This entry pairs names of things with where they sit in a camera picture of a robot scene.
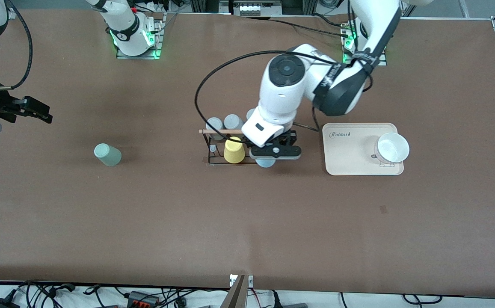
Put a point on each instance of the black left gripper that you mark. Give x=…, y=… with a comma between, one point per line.
x=289, y=137

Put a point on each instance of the light blue plastic cup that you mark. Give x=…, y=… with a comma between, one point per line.
x=265, y=163

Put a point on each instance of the pale green plastic cup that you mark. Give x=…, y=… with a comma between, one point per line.
x=108, y=156

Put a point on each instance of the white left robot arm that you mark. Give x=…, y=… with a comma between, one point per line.
x=286, y=94

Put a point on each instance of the grey plastic cup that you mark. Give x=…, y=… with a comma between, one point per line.
x=232, y=121
x=214, y=124
x=250, y=114

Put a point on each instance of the yellow plastic cup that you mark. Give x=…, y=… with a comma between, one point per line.
x=234, y=152

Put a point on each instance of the beige rabbit print tray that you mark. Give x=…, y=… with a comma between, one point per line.
x=358, y=164

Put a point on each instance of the white bowl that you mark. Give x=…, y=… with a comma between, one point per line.
x=392, y=147

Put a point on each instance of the grey power strip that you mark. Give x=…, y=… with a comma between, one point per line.
x=260, y=8

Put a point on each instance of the black power adapter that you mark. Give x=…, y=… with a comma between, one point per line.
x=1, y=303

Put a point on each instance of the black box with orange connectors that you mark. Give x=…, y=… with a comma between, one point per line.
x=138, y=296

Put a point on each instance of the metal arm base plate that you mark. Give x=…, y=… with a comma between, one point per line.
x=382, y=62
x=160, y=34

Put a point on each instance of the aluminium frame profile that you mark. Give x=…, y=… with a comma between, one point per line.
x=305, y=6

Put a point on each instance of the metal camera mount bar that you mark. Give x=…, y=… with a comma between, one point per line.
x=235, y=297

